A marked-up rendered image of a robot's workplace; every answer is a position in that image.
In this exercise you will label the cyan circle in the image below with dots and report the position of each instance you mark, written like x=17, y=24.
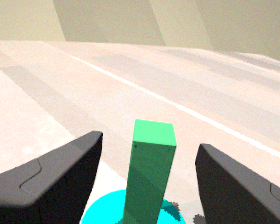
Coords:
x=109, y=209

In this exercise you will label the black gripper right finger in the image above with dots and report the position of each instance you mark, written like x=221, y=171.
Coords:
x=232, y=193

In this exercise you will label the green rectangular post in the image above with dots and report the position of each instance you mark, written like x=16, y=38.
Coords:
x=152, y=150

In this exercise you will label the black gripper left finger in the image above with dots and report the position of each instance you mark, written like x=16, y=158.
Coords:
x=53, y=188

